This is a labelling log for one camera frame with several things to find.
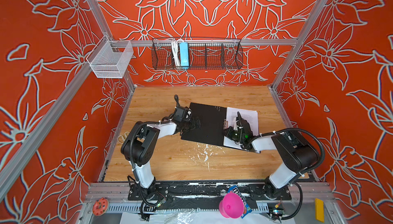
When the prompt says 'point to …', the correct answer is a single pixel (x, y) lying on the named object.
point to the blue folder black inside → (212, 118)
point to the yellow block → (319, 209)
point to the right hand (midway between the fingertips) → (220, 130)
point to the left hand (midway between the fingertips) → (198, 125)
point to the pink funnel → (232, 205)
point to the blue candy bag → (247, 209)
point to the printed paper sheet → (251, 116)
